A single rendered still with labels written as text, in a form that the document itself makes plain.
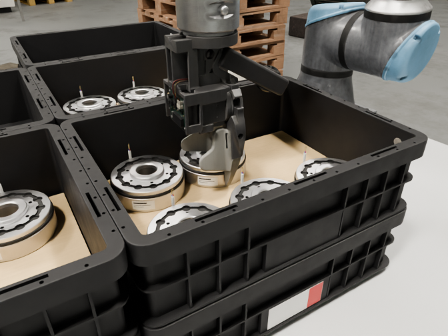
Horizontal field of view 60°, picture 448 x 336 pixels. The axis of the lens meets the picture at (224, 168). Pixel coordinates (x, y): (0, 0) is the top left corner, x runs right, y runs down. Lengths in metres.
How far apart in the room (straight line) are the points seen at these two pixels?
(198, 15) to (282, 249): 0.28
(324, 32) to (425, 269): 0.49
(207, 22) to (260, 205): 0.21
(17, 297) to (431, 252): 0.61
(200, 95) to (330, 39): 0.44
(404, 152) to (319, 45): 0.41
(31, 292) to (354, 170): 0.33
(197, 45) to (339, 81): 0.48
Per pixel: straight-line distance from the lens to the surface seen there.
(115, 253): 0.33
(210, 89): 0.49
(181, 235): 0.34
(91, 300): 0.36
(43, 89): 0.72
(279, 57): 3.52
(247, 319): 0.49
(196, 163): 0.58
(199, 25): 0.46
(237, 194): 0.50
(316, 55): 0.88
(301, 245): 0.47
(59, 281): 0.33
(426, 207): 0.84
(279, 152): 0.67
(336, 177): 0.43
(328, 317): 0.59
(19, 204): 0.54
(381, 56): 0.80
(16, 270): 0.50
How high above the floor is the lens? 1.15
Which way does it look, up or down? 31 degrees down
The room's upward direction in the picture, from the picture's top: straight up
